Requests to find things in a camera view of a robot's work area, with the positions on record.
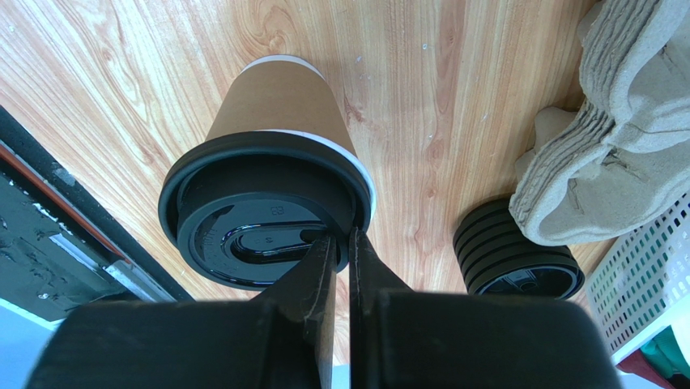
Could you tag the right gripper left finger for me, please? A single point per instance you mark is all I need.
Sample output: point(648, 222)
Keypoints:
point(302, 345)

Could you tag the single paper cup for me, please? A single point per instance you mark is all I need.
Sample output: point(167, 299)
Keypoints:
point(286, 94)

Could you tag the white plastic basket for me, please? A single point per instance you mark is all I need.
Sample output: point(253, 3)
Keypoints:
point(642, 284)

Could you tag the green cloth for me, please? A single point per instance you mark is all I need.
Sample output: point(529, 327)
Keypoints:
point(664, 355)

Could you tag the black coffee cup lid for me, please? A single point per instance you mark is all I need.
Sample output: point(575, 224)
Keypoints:
point(243, 209)

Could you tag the cardboard cup carrier tray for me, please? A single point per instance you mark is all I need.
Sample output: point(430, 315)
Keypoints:
point(623, 158)

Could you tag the stack of black lids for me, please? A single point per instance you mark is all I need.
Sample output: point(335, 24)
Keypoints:
point(495, 257)

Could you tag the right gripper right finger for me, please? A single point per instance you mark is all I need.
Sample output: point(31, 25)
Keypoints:
point(370, 283)

